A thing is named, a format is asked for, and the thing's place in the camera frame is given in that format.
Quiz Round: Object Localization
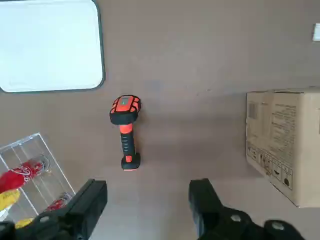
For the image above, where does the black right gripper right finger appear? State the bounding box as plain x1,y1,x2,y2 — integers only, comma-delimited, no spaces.
188,178,307,240

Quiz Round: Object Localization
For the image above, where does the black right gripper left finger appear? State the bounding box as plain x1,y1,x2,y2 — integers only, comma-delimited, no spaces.
0,178,108,240

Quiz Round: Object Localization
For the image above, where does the orange black barcode scanner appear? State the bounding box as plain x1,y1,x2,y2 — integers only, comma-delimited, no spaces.
109,94,144,172

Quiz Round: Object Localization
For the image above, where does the brown cardboard box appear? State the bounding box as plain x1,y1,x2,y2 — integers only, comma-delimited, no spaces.
245,86,320,209

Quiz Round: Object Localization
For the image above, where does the red cola bottle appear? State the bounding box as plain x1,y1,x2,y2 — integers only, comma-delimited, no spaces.
46,191,74,213
0,154,52,195

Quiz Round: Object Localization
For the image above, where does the clear acrylic stepped shelf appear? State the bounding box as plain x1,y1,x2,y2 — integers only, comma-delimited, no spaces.
0,132,77,223

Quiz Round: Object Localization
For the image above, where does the yellow juice bottle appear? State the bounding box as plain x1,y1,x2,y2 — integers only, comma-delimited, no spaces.
14,217,35,230
0,189,21,211

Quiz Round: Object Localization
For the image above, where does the white flat weighing scale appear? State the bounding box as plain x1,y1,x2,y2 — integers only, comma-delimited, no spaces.
0,0,106,94

